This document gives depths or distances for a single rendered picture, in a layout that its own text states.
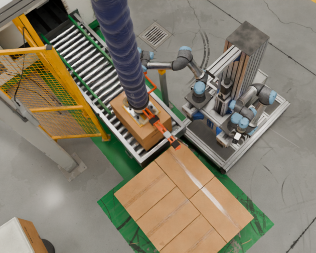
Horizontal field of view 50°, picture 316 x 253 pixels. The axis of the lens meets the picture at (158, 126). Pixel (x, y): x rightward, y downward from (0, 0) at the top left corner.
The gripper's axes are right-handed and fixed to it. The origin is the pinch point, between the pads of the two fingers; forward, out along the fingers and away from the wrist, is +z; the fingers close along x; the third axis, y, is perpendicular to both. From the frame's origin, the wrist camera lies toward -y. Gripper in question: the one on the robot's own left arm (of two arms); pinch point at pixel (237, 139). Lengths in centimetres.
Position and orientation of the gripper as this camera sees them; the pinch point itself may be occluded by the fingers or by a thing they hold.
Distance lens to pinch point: 304.3
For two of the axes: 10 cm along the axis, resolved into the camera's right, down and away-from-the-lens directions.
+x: -8.4, -4.7, 2.6
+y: 5.3, -8.0, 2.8
